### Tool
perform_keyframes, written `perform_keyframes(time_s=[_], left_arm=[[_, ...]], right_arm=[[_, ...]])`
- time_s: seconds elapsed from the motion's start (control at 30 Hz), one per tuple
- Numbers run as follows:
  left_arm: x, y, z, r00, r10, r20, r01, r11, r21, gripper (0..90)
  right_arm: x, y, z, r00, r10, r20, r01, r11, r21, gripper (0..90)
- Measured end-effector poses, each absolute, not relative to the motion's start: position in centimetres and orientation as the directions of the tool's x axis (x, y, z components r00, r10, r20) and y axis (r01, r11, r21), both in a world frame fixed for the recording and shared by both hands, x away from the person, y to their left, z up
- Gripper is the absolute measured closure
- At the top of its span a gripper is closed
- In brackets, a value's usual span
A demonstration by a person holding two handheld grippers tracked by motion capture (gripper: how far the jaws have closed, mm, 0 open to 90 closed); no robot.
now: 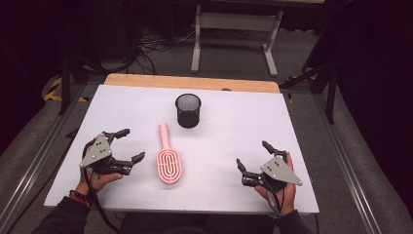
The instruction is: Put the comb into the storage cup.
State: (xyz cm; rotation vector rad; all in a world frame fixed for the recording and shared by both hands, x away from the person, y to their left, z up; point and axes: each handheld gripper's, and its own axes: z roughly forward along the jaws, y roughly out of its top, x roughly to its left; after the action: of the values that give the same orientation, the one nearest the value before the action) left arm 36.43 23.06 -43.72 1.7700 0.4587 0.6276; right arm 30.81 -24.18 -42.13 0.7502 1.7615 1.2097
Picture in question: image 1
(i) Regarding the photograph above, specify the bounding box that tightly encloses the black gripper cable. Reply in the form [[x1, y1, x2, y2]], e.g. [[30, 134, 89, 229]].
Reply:
[[82, 145, 121, 234], [264, 179, 286, 219]]

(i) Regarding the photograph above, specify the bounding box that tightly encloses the pink hairbrush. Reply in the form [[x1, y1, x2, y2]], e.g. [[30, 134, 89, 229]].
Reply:
[[156, 122, 183, 185]]

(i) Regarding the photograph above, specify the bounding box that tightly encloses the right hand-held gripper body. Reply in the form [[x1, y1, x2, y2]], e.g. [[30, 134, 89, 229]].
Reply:
[[242, 155, 304, 193]]

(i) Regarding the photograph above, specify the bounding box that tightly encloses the aluminium floor rail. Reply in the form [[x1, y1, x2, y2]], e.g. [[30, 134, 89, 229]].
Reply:
[[0, 83, 90, 230], [311, 93, 384, 234]]

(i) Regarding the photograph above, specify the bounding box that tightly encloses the yellow black hazard tape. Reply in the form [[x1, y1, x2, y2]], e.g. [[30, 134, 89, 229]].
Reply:
[[43, 76, 91, 103]]

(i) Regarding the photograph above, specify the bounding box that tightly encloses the black metal stand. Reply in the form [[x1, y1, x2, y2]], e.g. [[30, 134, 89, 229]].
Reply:
[[57, 52, 110, 117], [280, 58, 339, 125]]

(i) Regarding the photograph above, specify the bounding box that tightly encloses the person's right hand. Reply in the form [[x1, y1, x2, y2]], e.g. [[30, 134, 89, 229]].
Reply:
[[254, 152, 297, 216]]

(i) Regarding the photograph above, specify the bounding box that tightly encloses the bundle of floor cables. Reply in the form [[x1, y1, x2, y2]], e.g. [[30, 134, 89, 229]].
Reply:
[[120, 19, 199, 76]]

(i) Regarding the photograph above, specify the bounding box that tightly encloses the black mesh pen holder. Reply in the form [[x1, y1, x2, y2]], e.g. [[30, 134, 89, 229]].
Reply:
[[174, 93, 203, 129]]

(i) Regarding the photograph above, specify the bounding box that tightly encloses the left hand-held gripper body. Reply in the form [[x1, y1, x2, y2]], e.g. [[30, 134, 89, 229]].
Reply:
[[79, 131, 134, 177]]

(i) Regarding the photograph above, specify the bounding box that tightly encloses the person's left hand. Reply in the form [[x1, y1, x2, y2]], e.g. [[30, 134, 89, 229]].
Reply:
[[75, 145, 124, 198]]

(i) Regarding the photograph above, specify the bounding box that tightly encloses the beaded bracelet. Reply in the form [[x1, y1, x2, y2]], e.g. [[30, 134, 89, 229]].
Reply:
[[68, 189, 93, 210]]

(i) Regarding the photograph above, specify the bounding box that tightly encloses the white desk frame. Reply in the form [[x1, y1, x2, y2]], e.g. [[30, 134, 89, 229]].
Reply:
[[190, 4, 284, 78]]

